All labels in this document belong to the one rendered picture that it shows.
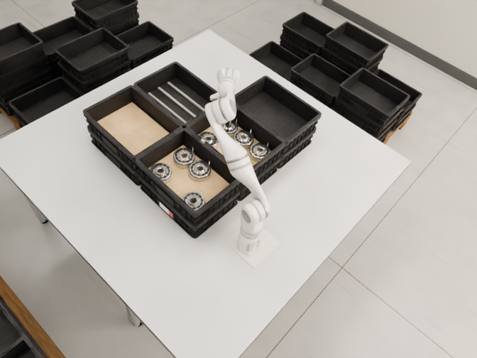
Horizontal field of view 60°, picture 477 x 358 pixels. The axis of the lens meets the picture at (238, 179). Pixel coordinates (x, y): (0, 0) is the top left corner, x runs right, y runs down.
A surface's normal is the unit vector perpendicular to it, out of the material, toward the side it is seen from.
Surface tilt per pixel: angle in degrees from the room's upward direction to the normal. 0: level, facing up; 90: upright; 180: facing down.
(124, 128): 0
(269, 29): 0
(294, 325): 0
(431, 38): 90
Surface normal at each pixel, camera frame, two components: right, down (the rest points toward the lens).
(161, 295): 0.10, -0.59
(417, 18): -0.67, 0.55
